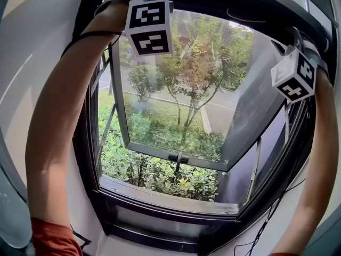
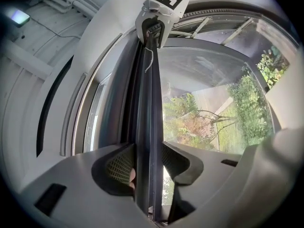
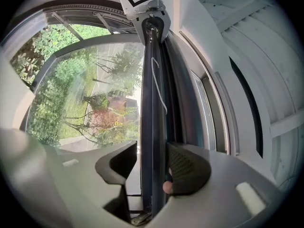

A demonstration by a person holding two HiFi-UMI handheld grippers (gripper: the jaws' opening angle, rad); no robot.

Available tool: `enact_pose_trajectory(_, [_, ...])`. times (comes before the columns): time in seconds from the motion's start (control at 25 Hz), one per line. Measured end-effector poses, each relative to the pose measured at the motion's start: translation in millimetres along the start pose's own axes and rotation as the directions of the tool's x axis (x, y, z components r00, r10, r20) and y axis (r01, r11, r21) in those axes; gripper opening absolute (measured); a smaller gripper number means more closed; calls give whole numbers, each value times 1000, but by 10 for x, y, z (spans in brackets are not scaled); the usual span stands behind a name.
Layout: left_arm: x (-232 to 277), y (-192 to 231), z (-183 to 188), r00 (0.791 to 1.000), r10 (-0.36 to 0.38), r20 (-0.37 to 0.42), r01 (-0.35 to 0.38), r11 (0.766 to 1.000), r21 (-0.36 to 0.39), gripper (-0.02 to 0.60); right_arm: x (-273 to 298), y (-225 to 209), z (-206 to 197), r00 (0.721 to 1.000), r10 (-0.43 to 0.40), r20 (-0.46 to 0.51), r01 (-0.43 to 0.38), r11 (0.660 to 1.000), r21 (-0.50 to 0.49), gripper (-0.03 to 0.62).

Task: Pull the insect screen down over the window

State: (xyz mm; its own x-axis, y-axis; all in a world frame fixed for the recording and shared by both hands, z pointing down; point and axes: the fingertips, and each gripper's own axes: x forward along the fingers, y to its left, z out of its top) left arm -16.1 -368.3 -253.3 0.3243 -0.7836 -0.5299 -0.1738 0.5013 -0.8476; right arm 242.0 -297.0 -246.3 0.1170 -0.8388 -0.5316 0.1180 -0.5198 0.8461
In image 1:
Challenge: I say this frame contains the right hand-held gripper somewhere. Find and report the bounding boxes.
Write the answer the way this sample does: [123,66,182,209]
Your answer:
[270,27,331,104]

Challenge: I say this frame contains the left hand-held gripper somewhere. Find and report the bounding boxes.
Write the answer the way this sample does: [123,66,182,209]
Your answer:
[94,0,175,58]

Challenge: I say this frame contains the person's left forearm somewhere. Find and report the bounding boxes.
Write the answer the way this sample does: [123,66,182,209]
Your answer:
[25,1,130,225]

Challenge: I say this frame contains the person's right forearm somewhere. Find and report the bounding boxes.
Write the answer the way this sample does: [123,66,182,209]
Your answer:
[267,68,337,256]

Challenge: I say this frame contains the grey glass window sash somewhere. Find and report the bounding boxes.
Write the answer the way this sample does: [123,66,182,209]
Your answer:
[109,8,290,172]

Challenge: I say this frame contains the green trees outside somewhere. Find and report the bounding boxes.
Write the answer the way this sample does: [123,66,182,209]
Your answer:
[125,11,255,143]

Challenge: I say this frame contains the green shrub hedge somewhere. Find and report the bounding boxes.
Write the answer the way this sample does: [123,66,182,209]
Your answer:
[98,89,223,203]

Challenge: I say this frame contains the person's red shirt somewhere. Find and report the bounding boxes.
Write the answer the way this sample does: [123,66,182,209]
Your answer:
[30,217,84,256]

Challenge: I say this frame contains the thin white pull cord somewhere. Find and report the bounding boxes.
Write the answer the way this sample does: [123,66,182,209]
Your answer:
[226,8,267,23]

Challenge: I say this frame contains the black sash handle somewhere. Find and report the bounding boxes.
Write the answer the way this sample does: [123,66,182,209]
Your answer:
[168,152,190,173]

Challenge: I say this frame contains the window with black frame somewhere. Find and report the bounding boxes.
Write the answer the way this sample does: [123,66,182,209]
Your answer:
[71,0,337,253]

